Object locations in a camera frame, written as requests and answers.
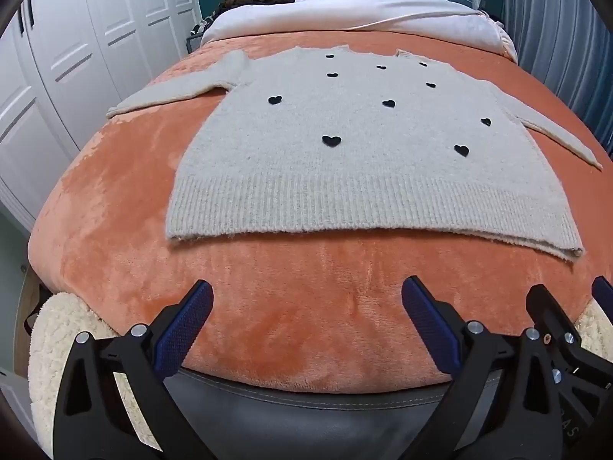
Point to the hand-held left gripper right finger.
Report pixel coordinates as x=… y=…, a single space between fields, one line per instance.
x=431 y=326

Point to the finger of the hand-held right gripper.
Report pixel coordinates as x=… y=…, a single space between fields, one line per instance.
x=550 y=311
x=604 y=292

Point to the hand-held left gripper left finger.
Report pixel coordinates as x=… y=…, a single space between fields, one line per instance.
x=184 y=326

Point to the grey sweater with black hearts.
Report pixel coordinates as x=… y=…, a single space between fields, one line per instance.
x=373 y=167

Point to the orange plush blanket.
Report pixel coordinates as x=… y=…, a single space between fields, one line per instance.
x=311 y=297

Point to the cream fleece cushion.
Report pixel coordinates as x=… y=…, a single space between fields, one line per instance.
x=48 y=345

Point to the grey-blue curtain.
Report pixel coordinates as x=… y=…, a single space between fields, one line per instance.
x=560 y=33

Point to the white wardrobe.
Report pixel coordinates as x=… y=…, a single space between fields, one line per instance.
x=72 y=57

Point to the black and white patterned item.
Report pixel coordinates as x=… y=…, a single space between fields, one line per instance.
x=201 y=24

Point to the white duvet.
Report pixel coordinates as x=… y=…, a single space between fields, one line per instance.
x=383 y=14

